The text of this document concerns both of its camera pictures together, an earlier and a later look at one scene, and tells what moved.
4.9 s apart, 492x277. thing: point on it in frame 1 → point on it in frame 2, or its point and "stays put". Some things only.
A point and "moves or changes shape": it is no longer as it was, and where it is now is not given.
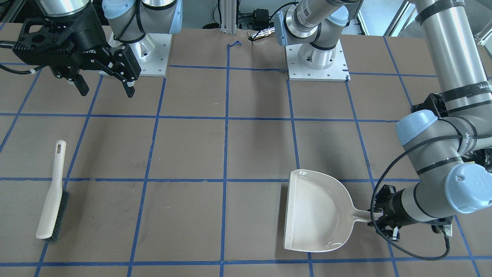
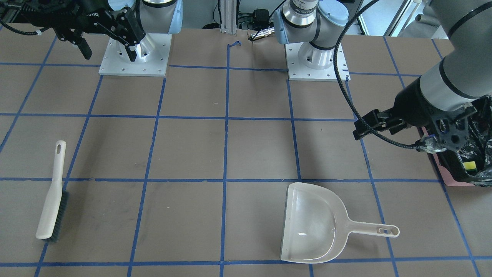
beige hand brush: (56, 204) stays put
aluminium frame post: (228, 16) stays put
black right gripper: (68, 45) → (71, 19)
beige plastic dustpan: (319, 216) moves or changes shape
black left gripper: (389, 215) → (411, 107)
